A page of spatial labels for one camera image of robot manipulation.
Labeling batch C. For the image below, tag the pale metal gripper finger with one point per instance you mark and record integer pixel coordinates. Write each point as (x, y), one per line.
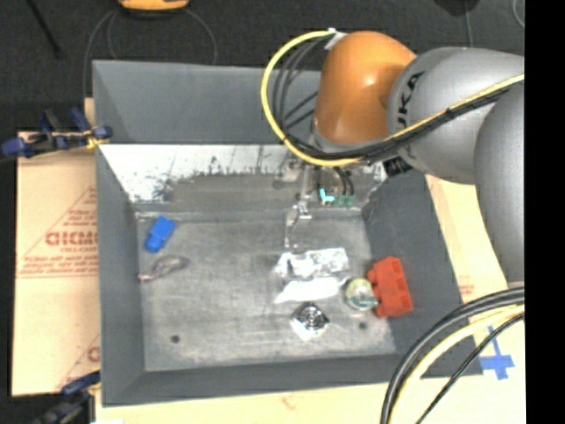
(296, 224)
(289, 178)

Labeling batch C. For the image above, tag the clear printed plastic packet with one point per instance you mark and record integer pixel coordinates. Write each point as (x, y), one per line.
(320, 259)

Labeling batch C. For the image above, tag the white paper packet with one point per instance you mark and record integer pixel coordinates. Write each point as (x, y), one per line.
(309, 289)

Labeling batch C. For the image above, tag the clear green glass ball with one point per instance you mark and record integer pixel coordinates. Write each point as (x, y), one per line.
(358, 294)

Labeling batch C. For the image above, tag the shiny metal round fitting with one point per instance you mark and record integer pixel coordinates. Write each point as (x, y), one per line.
(310, 320)

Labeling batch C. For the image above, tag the grey metal bin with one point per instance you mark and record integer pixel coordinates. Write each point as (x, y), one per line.
(220, 307)

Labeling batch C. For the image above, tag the red toy brick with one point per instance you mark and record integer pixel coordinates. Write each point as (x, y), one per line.
(392, 287)

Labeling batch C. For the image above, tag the pink elastic band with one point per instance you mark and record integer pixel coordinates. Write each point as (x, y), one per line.
(170, 264)

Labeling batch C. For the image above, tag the blue toy block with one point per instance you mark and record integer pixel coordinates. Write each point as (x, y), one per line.
(160, 233)

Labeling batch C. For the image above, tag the brown cardboard board red print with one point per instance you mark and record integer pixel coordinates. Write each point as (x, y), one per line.
(53, 307)

